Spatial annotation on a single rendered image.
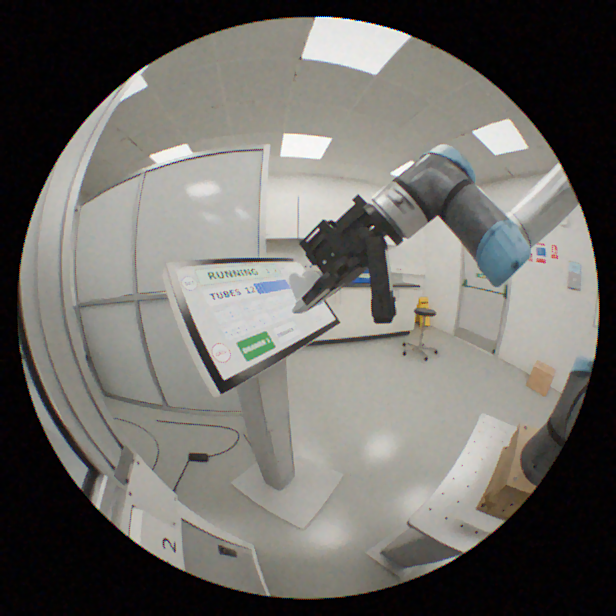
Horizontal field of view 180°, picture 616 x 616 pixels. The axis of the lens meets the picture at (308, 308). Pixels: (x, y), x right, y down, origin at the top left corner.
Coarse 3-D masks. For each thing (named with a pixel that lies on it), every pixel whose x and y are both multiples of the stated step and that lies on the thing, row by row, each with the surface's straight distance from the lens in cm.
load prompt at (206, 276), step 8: (264, 264) 63; (272, 264) 66; (200, 272) 49; (208, 272) 50; (216, 272) 51; (224, 272) 52; (232, 272) 53; (240, 272) 55; (248, 272) 56; (256, 272) 58; (264, 272) 60; (272, 272) 63; (280, 272) 66; (200, 280) 47; (208, 280) 48; (216, 280) 49; (224, 280) 50; (232, 280) 51; (240, 280) 53
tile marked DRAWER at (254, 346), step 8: (256, 336) 45; (264, 336) 46; (240, 344) 42; (248, 344) 43; (256, 344) 44; (264, 344) 45; (272, 344) 46; (248, 352) 42; (256, 352) 43; (264, 352) 44; (248, 360) 41
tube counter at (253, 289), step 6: (252, 282) 55; (258, 282) 56; (264, 282) 57; (270, 282) 59; (276, 282) 61; (282, 282) 63; (246, 288) 52; (252, 288) 53; (258, 288) 54; (264, 288) 56; (270, 288) 57; (276, 288) 59; (282, 288) 61; (288, 288) 62; (246, 294) 50; (252, 294) 52; (258, 294) 53; (264, 294) 54
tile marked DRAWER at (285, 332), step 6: (282, 324) 52; (288, 324) 53; (294, 324) 55; (276, 330) 49; (282, 330) 50; (288, 330) 52; (294, 330) 53; (300, 330) 55; (276, 336) 48; (282, 336) 49; (288, 336) 51; (294, 336) 52; (282, 342) 49
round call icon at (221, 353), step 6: (222, 342) 40; (210, 348) 39; (216, 348) 39; (222, 348) 40; (228, 348) 40; (216, 354) 39; (222, 354) 39; (228, 354) 40; (216, 360) 38; (222, 360) 39; (228, 360) 39
